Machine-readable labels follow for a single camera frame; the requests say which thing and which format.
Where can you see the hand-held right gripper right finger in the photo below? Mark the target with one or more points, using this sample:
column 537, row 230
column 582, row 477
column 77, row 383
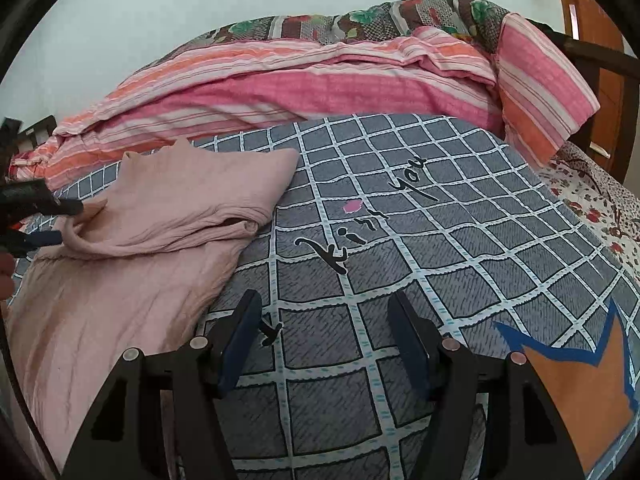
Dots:
column 409, row 341

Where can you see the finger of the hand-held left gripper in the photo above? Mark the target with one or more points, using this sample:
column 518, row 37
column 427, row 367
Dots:
column 47, row 201
column 42, row 238

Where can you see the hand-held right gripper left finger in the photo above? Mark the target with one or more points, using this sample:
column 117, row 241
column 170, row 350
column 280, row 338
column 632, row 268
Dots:
column 239, row 347

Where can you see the pink knit sweater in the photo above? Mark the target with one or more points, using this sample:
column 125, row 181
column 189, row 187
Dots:
column 150, row 220

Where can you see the person's left hand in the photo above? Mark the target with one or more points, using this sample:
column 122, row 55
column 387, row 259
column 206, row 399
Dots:
column 4, row 277

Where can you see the dark wooden footboard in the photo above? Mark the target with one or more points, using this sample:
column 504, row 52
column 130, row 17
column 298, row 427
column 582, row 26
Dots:
column 35, row 132

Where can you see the grey checked bedsheet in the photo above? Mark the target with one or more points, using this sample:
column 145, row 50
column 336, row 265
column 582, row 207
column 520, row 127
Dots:
column 400, row 200

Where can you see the white floral bedsheet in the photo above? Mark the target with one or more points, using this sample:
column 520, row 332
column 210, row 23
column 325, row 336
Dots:
column 595, row 200

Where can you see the pink striped quilt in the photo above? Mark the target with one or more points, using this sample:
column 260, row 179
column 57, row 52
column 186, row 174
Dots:
column 260, row 85

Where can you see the pink striped pillow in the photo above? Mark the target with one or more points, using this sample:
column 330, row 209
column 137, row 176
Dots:
column 540, row 90

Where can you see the floral patchwork quilt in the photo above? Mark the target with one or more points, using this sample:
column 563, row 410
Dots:
column 380, row 17

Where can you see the dark wooden headboard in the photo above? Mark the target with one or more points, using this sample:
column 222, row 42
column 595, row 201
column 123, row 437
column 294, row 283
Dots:
column 595, row 52

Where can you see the orange wooden door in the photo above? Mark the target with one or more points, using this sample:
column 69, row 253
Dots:
column 595, row 0

